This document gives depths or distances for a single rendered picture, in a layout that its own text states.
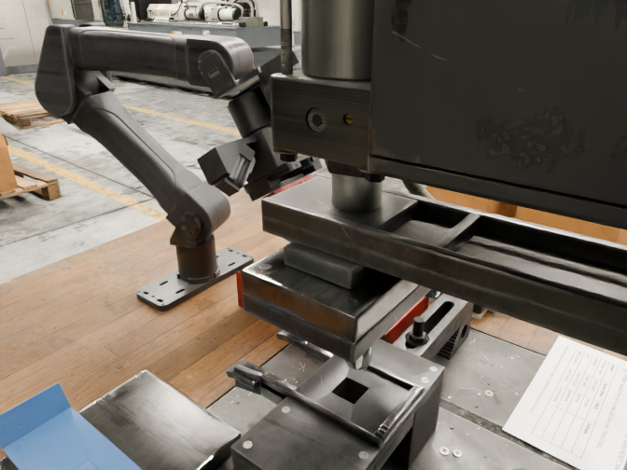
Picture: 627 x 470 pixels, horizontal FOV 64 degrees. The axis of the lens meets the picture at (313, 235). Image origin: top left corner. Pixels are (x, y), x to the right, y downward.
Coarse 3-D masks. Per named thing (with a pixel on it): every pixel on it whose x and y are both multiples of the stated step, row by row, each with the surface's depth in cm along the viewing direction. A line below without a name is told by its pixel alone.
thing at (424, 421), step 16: (352, 400) 50; (432, 400) 49; (416, 416) 46; (432, 416) 51; (400, 432) 44; (416, 432) 48; (432, 432) 53; (400, 448) 48; (416, 448) 49; (240, 464) 41; (400, 464) 49
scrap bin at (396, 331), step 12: (240, 276) 72; (240, 288) 73; (240, 300) 74; (420, 300) 66; (408, 312) 63; (420, 312) 67; (396, 324) 61; (408, 324) 64; (384, 336) 59; (396, 336) 62
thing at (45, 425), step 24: (24, 408) 50; (48, 408) 52; (72, 408) 53; (0, 432) 49; (24, 432) 50; (48, 432) 50; (72, 432) 50; (96, 432) 50; (24, 456) 48; (48, 456) 48; (72, 456) 48; (96, 456) 48; (120, 456) 48
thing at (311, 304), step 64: (320, 192) 39; (384, 192) 39; (320, 256) 35; (384, 256) 32; (448, 256) 29; (512, 256) 32; (576, 256) 32; (320, 320) 33; (384, 320) 34; (576, 320) 26
